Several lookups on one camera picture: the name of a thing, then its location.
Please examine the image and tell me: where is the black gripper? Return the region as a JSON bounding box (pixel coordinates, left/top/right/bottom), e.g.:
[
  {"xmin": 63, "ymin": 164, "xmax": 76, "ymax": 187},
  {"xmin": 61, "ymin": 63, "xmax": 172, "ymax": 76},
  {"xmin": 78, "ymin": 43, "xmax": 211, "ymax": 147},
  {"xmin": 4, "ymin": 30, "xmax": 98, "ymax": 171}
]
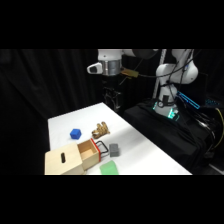
[{"xmin": 101, "ymin": 74, "xmax": 122, "ymax": 113}]

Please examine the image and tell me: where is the brown tiger toy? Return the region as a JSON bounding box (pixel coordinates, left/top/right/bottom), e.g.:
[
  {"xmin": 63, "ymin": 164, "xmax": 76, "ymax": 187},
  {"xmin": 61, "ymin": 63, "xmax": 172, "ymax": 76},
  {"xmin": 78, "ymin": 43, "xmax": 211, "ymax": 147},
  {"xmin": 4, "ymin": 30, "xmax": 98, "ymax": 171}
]
[{"xmin": 91, "ymin": 122, "xmax": 111, "ymax": 140}]

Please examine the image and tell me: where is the gray block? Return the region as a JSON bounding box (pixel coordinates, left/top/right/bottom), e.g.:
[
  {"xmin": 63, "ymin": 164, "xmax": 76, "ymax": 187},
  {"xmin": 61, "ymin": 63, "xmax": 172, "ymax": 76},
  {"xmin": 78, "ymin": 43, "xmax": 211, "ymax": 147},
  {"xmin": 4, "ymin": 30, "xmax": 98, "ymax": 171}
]
[{"xmin": 108, "ymin": 143, "xmax": 121, "ymax": 158}]

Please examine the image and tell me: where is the blue cube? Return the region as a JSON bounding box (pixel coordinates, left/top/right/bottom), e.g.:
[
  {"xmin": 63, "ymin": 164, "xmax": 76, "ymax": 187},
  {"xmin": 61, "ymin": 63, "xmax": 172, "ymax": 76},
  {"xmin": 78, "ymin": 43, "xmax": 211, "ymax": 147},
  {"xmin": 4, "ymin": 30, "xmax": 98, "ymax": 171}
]
[{"xmin": 69, "ymin": 128, "xmax": 83, "ymax": 140}]

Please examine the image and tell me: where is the wooden drawer with red front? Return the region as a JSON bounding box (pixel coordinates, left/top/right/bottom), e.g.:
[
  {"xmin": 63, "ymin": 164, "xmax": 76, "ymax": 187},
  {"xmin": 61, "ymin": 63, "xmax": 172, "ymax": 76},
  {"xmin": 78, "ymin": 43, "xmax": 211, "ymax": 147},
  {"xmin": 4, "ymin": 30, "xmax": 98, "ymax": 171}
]
[{"xmin": 77, "ymin": 138, "xmax": 111, "ymax": 171}]

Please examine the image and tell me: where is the black robot stand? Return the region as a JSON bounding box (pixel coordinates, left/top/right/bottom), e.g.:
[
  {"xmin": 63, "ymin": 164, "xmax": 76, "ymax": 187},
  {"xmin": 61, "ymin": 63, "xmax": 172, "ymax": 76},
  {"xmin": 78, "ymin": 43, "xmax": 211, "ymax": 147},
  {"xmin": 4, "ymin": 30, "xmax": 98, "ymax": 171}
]
[{"xmin": 122, "ymin": 99, "xmax": 224, "ymax": 176}]

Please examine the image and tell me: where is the green block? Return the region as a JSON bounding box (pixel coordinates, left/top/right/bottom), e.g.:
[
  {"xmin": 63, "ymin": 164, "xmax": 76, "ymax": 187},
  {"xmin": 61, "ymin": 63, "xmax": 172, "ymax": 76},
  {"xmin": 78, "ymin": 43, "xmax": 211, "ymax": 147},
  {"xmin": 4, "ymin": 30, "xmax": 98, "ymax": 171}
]
[{"xmin": 99, "ymin": 160, "xmax": 120, "ymax": 176}]

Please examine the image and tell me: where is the blue-lit control box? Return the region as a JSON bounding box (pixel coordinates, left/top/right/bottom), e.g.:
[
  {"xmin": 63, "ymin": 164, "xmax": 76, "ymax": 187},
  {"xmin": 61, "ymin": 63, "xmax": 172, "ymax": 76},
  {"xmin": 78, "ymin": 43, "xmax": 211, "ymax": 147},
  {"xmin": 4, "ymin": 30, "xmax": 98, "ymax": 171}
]
[{"xmin": 175, "ymin": 90, "xmax": 202, "ymax": 111}]

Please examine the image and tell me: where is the wooden box with slot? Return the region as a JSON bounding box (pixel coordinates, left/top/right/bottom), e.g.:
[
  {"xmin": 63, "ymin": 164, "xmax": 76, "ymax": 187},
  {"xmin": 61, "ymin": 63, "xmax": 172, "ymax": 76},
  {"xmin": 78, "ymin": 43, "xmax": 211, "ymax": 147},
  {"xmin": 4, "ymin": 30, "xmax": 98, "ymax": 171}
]
[{"xmin": 44, "ymin": 142, "xmax": 86, "ymax": 176}]

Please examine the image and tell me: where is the black curtain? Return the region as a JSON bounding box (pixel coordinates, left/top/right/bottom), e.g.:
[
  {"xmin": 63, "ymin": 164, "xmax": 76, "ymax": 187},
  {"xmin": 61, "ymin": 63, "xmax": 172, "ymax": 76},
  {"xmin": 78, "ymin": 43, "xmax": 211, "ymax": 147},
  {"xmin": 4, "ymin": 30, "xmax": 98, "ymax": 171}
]
[{"xmin": 0, "ymin": 49, "xmax": 224, "ymax": 176}]

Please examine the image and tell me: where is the gold wrist camera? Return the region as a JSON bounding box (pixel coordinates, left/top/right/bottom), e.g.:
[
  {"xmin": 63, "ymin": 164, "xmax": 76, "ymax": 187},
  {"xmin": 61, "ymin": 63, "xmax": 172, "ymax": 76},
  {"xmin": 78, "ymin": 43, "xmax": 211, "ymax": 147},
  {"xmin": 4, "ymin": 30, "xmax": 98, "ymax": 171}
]
[{"xmin": 120, "ymin": 67, "xmax": 140, "ymax": 80}]

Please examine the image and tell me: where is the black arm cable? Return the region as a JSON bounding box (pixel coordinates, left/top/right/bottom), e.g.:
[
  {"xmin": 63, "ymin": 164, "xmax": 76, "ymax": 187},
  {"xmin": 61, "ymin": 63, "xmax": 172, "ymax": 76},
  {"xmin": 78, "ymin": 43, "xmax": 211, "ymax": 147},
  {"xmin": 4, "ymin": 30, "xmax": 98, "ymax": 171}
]
[{"xmin": 137, "ymin": 49, "xmax": 195, "ymax": 98}]

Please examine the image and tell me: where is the yellow cable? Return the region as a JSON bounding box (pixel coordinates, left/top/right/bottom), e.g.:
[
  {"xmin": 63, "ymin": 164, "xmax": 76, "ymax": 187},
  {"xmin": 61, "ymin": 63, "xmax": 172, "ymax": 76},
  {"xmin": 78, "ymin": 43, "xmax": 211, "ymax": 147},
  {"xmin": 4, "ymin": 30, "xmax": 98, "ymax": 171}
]
[{"xmin": 211, "ymin": 107, "xmax": 224, "ymax": 152}]

